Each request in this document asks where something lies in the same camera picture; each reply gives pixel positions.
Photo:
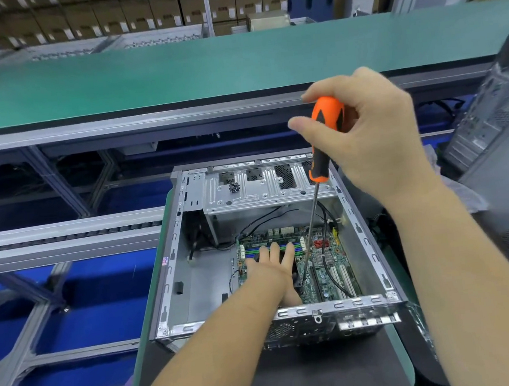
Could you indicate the person's left hand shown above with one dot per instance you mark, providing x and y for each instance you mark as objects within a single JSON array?
[{"x": 274, "y": 272}]

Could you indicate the stack of cardboard boxes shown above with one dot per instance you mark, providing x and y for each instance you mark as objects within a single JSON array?
[{"x": 108, "y": 6}]

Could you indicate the green RAM stick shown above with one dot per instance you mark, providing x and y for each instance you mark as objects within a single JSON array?
[{"x": 264, "y": 244}]

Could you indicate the green motherboard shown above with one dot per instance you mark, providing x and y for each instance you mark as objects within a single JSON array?
[{"x": 330, "y": 264}]

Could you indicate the person's right hand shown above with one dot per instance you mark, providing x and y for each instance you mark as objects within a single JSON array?
[{"x": 376, "y": 137}]

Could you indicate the green conveyor belt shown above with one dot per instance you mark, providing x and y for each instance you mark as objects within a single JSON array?
[{"x": 178, "y": 71}]

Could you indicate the grey computer tower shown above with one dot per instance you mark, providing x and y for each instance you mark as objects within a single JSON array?
[{"x": 490, "y": 107}]

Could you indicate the person's left forearm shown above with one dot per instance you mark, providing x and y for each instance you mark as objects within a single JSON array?
[{"x": 209, "y": 363}]

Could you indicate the black and silver computer case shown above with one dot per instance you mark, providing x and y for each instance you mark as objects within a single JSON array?
[{"x": 190, "y": 270}]

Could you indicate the aluminium roller conveyor rail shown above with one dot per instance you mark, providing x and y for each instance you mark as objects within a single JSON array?
[{"x": 60, "y": 243}]

